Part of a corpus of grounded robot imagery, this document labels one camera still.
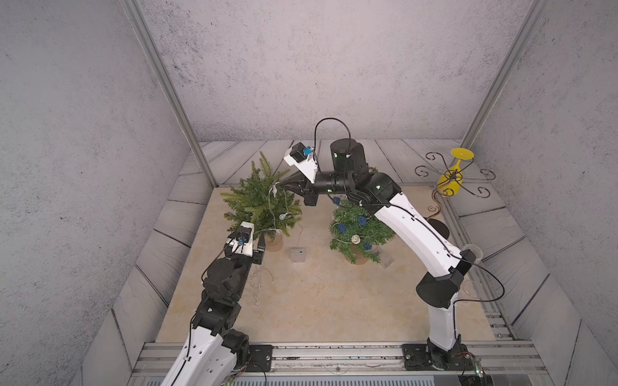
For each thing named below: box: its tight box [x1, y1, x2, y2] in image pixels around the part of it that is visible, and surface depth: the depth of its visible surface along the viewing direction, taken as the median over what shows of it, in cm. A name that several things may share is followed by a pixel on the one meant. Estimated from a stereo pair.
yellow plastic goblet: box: [436, 147, 475, 196], surface depth 84 cm
